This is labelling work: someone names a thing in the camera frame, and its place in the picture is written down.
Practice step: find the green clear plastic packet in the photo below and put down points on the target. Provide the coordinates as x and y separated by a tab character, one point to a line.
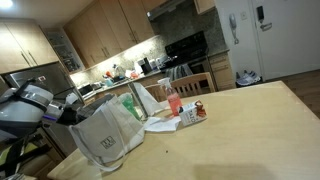
128	105

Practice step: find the black tripod stand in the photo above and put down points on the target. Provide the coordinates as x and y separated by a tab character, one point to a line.
20	153

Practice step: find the beige canvas tote bag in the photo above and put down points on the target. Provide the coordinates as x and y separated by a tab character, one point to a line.
103	133

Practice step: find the small white orange carton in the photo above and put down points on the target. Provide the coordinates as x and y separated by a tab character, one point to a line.
192	114

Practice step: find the white microwave oven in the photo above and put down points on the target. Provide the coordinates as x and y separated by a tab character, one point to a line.
86	90

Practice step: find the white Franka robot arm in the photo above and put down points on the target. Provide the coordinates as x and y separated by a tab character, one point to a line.
20	110

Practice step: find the light wooden wall cabinets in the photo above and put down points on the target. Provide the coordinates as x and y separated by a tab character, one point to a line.
110	26

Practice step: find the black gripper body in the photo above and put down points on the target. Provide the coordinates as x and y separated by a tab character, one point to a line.
68	116

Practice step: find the orange countertop item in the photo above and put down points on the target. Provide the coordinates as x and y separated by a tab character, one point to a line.
133	75

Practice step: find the striped dish towel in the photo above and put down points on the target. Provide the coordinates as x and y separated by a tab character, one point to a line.
180	71

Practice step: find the light wooden wall cabinet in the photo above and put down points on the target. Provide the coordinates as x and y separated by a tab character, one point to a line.
203	5

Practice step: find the stainless steel refrigerator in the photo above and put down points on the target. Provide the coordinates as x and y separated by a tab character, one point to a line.
53	78

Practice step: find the yellow green cloth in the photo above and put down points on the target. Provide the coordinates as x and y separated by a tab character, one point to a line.
5	156

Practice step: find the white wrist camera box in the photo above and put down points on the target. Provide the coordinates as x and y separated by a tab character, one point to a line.
71	98

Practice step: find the wooden base cabinet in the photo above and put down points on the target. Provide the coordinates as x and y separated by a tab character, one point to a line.
221	71

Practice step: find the black door lock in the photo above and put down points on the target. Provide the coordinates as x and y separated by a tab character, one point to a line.
260	13

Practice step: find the light wooden cabinets above fridge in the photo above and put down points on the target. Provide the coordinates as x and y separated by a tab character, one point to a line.
23	43

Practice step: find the white paper sheet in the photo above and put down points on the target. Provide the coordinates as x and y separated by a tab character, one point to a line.
161	124

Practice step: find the steel range hood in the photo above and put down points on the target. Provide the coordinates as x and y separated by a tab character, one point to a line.
166	8

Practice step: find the white countertop container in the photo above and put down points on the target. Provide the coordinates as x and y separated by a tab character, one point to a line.
156	63

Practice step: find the open kitchen shelf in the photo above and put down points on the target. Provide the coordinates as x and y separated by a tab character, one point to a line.
65	50

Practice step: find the white blue sneaker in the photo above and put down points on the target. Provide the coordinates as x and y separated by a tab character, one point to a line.
245	79
255	76

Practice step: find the black kitchen stove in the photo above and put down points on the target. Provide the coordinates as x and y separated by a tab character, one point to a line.
186	46

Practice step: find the grey wall phone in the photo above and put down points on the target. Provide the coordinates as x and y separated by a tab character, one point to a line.
232	22

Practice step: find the clear glass countertop jar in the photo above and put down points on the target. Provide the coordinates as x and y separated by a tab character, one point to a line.
118	71

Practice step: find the white light switch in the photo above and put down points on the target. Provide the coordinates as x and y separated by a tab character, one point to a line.
243	15

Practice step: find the white door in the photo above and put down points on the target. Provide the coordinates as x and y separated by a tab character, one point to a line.
293	40

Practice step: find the spray bottle with pink liquid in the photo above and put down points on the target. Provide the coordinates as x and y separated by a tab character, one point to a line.
173	100

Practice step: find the teal countertop dish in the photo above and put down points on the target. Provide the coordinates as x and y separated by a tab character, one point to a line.
109	82

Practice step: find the black countertop appliance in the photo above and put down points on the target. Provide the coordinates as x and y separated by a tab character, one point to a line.
146	66

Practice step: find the silver metal pole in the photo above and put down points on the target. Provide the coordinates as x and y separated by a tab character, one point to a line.
138	100

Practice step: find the wooden chair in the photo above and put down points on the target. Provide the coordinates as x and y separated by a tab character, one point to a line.
193	80
156	91

